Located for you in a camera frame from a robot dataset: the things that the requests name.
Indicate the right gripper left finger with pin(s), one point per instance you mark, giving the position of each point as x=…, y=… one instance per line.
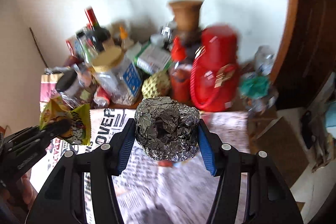
x=121, y=145

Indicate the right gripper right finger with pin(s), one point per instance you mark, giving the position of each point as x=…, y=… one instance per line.
x=210, y=146

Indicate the aluminium foil ball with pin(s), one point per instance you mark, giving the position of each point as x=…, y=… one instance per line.
x=166, y=129

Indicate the green yellow snack wrapper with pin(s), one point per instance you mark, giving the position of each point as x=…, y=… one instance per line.
x=78, y=120

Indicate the newspaper print tablecloth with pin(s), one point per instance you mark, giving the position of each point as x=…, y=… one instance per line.
x=146, y=192

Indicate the small red white packet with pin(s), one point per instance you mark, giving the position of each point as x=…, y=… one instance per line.
x=101, y=98

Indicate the yellow lid plastic jar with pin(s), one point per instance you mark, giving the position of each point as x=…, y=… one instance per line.
x=117, y=75

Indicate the teal plastic bag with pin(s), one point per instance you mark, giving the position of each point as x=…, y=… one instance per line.
x=254, y=88

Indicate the green custard apple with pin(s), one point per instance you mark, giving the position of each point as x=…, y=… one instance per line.
x=157, y=85

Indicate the red thermos jug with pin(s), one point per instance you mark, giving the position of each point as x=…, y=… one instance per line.
x=215, y=73

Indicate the pink paper bag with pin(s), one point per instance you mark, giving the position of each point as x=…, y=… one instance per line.
x=47, y=90

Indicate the black lid plastic jar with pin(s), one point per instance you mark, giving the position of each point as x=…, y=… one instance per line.
x=75, y=89

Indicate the red spray bottle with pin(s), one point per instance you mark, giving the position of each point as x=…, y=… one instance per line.
x=180, y=73

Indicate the white green paper box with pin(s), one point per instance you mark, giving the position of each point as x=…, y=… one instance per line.
x=152, y=59

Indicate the clear yellow label bottle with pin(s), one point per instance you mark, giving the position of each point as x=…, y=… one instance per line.
x=88, y=49

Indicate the clear glass jar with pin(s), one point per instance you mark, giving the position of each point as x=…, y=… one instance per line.
x=264, y=60

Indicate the red capped wine bottle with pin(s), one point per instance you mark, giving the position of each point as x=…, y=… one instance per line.
x=98, y=34

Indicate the red snack bag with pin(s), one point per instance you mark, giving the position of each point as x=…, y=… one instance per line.
x=74, y=47

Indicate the brown wooden door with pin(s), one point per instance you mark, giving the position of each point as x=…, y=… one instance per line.
x=306, y=56

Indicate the clay flower pot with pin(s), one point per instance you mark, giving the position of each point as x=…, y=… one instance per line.
x=186, y=13

